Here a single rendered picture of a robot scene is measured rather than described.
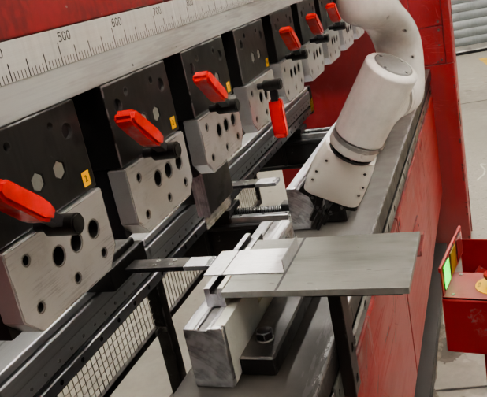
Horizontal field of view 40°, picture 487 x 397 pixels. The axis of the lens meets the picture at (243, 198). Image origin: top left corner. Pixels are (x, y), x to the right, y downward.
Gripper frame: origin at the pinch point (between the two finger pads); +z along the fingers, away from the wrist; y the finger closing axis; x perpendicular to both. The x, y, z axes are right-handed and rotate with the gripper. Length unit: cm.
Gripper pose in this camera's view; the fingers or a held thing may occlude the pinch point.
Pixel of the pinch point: (319, 216)
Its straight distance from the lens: 121.0
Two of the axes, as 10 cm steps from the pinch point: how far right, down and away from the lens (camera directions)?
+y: -9.4, -3.3, -0.3
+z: -2.8, 7.4, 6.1
